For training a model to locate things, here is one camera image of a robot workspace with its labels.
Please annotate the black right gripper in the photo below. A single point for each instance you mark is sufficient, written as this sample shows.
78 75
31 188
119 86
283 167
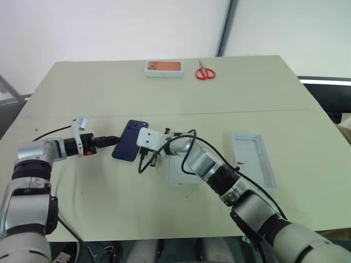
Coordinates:
145 154

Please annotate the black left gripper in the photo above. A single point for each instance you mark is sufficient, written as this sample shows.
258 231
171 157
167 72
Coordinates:
89 143

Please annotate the dark blue smartphone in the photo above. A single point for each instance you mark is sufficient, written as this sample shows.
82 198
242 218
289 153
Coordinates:
126 145

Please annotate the white phone box base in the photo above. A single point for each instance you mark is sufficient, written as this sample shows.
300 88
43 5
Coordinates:
178 175

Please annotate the white phone box lid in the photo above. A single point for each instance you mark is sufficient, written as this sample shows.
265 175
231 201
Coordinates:
252 159

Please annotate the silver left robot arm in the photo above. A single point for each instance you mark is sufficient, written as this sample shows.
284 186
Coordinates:
30 197

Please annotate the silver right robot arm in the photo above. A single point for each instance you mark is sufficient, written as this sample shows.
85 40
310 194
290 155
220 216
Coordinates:
246 202

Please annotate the orange print phone box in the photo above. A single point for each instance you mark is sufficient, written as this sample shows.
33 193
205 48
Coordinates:
163 68

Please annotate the black sneaker with white marks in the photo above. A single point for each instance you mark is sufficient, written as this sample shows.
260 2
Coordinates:
65 253

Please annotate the black furniture with white strip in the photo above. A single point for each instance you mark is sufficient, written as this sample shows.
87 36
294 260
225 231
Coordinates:
326 93

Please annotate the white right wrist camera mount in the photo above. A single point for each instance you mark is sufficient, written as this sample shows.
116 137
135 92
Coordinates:
149 139

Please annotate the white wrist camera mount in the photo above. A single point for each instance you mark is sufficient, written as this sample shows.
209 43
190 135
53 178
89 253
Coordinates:
149 139
78 124

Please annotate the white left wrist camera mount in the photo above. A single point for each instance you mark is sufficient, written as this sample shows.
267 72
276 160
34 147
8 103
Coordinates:
78 124

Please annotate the grey metal frame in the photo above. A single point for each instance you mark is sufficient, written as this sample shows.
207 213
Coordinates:
11 91

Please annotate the small metal bracket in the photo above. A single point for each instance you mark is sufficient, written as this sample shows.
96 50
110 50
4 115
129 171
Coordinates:
245 239

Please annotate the dark upright window post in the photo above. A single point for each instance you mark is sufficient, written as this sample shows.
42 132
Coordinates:
226 27

